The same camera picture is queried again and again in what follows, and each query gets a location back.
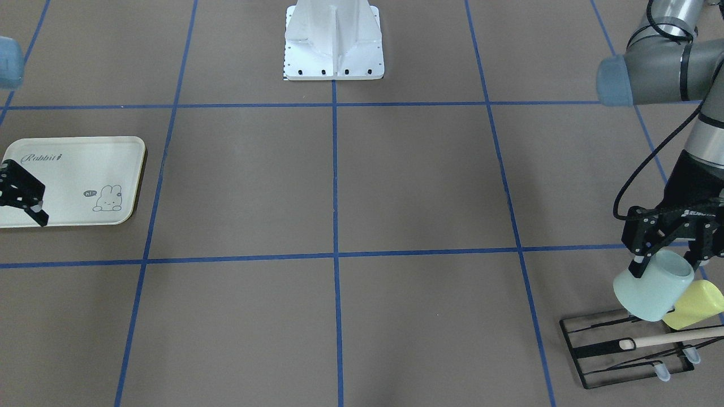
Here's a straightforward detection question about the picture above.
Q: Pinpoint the light green cup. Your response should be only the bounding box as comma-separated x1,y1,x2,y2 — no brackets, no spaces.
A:
613,249,695,322

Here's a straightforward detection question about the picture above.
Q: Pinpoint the cream rabbit tray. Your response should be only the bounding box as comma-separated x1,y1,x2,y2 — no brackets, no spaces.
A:
2,136,146,228

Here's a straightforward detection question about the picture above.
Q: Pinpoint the wooden rack handle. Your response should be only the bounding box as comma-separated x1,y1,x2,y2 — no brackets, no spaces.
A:
617,326,723,351

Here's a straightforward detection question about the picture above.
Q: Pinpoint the yellow cup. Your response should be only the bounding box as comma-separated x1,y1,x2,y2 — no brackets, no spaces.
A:
662,280,723,330

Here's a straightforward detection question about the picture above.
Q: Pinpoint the black wire cup rack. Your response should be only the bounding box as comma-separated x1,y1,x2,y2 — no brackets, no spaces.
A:
558,309,695,391

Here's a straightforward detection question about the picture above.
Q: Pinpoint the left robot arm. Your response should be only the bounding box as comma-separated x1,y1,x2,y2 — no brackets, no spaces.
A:
596,1,723,278

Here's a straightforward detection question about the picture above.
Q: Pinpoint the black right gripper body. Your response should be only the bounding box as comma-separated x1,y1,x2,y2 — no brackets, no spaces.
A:
1,161,18,207

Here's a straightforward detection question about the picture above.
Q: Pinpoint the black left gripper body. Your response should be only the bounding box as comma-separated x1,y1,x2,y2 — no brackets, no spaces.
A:
622,150,722,249

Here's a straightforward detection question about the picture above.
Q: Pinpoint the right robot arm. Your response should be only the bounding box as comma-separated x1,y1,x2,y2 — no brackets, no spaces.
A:
1,36,49,227

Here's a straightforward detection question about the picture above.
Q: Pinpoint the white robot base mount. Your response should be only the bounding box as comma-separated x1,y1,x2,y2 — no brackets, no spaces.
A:
283,1,385,81

